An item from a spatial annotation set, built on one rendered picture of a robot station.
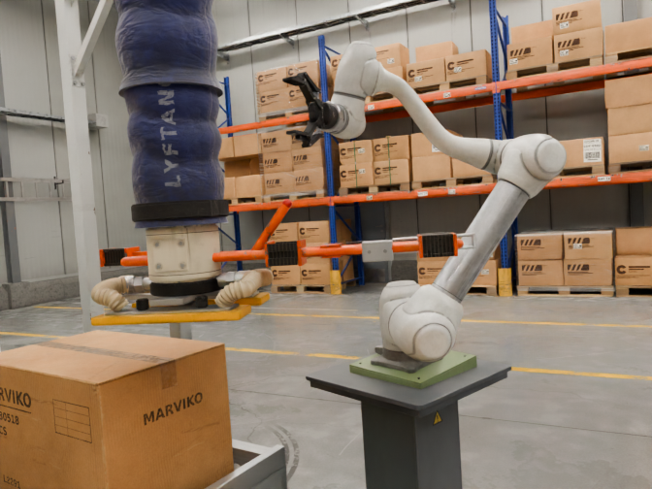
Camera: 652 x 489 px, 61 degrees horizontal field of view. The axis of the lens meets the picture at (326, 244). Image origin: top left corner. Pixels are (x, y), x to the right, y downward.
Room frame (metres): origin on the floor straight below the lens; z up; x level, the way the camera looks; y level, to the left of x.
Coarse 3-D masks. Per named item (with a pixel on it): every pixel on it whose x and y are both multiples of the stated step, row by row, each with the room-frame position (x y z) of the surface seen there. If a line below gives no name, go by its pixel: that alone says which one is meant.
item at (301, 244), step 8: (304, 240) 1.31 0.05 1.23; (272, 248) 1.26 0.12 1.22; (280, 248) 1.25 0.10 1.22; (288, 248) 1.25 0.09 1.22; (296, 248) 1.25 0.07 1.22; (272, 256) 1.27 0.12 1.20; (280, 256) 1.26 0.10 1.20; (288, 256) 1.26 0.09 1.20; (296, 256) 1.26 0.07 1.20; (272, 264) 1.26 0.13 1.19; (280, 264) 1.25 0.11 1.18; (288, 264) 1.25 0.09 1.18; (296, 264) 1.25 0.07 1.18; (304, 264) 1.30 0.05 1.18
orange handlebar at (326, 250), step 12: (132, 252) 1.62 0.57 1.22; (144, 252) 1.61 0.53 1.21; (216, 252) 1.31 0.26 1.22; (228, 252) 1.29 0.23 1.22; (240, 252) 1.29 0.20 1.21; (252, 252) 1.28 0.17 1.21; (264, 252) 1.28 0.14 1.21; (312, 252) 1.26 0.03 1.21; (324, 252) 1.26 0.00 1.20; (336, 252) 1.26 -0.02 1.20; (348, 252) 1.25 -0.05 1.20; (360, 252) 1.25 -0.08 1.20; (132, 264) 1.32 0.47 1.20; (144, 264) 1.32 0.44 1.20
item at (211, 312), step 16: (144, 304) 1.24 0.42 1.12; (208, 304) 1.23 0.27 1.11; (96, 320) 1.21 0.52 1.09; (112, 320) 1.21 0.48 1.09; (128, 320) 1.20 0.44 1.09; (144, 320) 1.20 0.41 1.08; (160, 320) 1.19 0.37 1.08; (176, 320) 1.19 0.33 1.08; (192, 320) 1.18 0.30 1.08; (208, 320) 1.18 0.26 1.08; (224, 320) 1.18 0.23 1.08
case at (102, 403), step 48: (96, 336) 1.76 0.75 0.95; (144, 336) 1.71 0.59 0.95; (0, 384) 1.46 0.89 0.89; (48, 384) 1.33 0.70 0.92; (96, 384) 1.21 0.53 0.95; (144, 384) 1.31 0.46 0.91; (192, 384) 1.43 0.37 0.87; (0, 432) 1.47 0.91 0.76; (48, 432) 1.34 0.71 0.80; (96, 432) 1.22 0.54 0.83; (144, 432) 1.30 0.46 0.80; (192, 432) 1.42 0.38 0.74; (0, 480) 1.49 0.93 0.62; (48, 480) 1.35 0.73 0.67; (96, 480) 1.23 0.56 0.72; (144, 480) 1.29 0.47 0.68; (192, 480) 1.41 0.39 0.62
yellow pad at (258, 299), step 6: (222, 288) 1.41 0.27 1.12; (258, 294) 1.42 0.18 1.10; (264, 294) 1.41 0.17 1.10; (210, 300) 1.38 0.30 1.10; (240, 300) 1.36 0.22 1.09; (246, 300) 1.36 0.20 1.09; (252, 300) 1.36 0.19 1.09; (258, 300) 1.36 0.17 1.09; (264, 300) 1.39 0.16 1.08; (132, 306) 1.40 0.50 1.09; (156, 306) 1.39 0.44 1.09; (162, 306) 1.39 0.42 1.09; (168, 306) 1.39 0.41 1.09
